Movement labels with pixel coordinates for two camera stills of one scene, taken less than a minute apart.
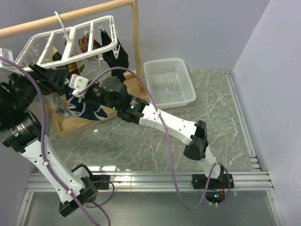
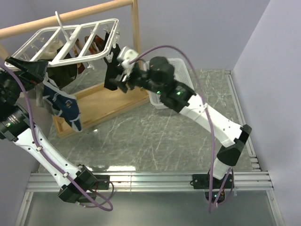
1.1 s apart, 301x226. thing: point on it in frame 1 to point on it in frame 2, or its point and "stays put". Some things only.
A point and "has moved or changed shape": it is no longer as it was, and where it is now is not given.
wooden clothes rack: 67,126 stays put
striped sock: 79,66 to 77,49
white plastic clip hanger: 69,44 has moved or changed shape
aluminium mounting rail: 160,181 stays put
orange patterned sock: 83,42 to 97,44
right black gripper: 85,98 to 120,82
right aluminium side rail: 256,166 stays put
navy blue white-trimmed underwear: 84,109 to 64,104
